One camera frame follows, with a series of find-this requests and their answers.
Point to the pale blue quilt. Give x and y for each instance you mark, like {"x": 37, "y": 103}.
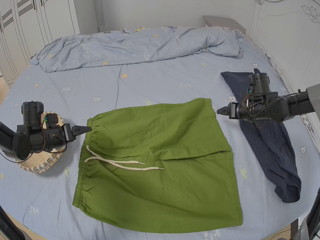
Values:
{"x": 137, "y": 49}

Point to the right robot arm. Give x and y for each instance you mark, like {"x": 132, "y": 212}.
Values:
{"x": 295, "y": 106}

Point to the pale vertical wall duct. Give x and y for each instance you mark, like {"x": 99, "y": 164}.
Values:
{"x": 99, "y": 6}

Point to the bed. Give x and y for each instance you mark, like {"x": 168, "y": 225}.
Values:
{"x": 160, "y": 84}

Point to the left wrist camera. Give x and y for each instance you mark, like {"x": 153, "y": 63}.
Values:
{"x": 52, "y": 120}

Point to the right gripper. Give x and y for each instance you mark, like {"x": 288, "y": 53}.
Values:
{"x": 247, "y": 112}

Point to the dark blue garment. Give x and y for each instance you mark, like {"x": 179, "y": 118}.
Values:
{"x": 270, "y": 146}

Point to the white wardrobe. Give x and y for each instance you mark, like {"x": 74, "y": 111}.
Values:
{"x": 37, "y": 21}

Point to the grey bedside table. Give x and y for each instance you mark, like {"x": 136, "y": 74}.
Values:
{"x": 220, "y": 22}

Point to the green shorts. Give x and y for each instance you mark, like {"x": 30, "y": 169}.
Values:
{"x": 162, "y": 134}

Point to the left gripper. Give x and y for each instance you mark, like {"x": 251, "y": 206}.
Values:
{"x": 53, "y": 139}

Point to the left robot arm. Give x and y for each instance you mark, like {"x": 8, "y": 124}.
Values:
{"x": 22, "y": 144}

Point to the round woven basket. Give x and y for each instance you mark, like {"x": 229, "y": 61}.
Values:
{"x": 40, "y": 165}

